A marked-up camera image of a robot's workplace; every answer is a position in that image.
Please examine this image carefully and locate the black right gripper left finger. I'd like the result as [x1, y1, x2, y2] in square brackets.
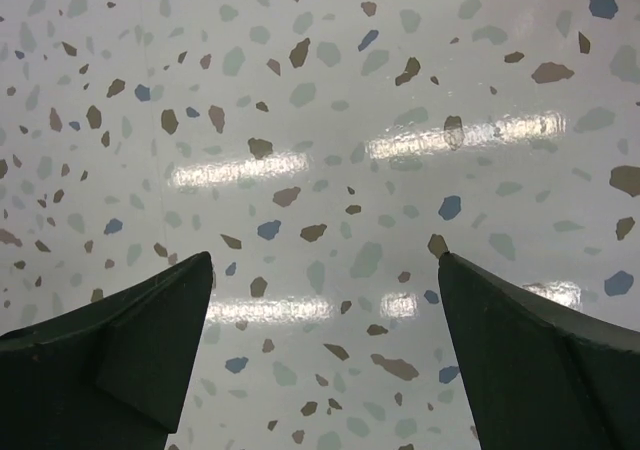
[1, 252, 213, 449]

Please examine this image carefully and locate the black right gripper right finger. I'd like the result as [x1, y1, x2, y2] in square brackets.
[438, 252, 639, 450]

